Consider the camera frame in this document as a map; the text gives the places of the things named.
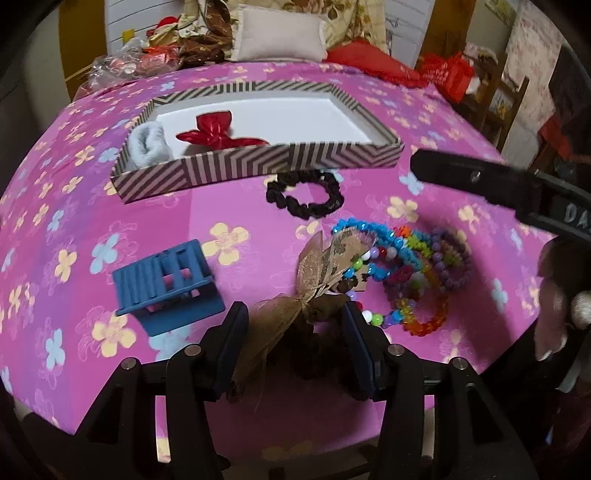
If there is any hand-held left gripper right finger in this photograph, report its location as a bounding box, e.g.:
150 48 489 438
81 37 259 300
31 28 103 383
342 302 541 480

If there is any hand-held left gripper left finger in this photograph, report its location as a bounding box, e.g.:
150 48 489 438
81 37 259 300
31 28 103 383
69 301 250 480

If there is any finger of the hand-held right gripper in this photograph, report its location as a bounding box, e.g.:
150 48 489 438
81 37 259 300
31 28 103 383
410 148 546 219

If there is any multicolour round bead bracelet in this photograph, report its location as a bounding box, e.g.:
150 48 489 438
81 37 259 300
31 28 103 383
342 248 416 329

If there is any orange translucent bead bracelet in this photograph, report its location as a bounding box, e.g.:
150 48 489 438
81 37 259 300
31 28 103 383
392 276 451 339

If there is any brown organza bow hair tie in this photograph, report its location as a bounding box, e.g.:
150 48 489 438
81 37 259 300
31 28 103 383
228 228 383 402

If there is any purple bead bracelet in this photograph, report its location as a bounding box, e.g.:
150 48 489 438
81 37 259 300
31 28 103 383
428 228 474 292

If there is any blue bead bracelet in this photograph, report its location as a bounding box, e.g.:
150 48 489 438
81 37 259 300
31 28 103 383
331 218 431 283

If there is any black scrunchie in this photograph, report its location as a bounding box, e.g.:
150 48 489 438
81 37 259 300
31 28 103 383
265 168 345 220

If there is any striped cardboard box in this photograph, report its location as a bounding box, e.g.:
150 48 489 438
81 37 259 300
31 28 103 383
110 79 404 204

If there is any person's right hand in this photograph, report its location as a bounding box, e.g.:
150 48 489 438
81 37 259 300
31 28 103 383
536 237 591 363

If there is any wooden chair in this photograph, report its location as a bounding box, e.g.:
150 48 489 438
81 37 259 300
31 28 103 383
462 51 532 149

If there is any red shopping bag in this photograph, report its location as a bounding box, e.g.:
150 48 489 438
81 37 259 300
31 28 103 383
418 52 476 105

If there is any pink floral bedsheet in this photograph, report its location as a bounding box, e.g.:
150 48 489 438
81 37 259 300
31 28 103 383
0 60 560 438

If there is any red cushion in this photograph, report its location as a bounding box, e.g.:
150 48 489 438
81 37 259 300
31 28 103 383
325 39 428 89

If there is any cream floral quilt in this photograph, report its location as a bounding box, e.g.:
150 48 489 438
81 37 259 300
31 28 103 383
259 0 387 52

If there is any light blue scrunchie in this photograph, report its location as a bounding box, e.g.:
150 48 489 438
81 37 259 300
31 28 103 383
127 122 173 169

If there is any red satin hair bow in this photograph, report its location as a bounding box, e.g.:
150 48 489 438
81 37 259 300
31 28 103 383
175 110 269 151

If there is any white pillow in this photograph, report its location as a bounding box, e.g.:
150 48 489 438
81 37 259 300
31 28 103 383
229 6 328 64

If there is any brown floral cloth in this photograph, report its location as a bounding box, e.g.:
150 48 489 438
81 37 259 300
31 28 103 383
178 0 239 65

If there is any red foil packet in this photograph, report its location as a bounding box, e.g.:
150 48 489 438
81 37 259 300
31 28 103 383
140 45 180 77

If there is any clear plastic bag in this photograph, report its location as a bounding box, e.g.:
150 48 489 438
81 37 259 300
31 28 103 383
85 39 149 91

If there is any red and white plush toy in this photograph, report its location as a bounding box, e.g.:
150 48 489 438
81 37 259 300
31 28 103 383
147 15 185 47

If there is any yellow wooden door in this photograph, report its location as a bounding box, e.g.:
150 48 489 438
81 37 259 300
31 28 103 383
59 0 110 100

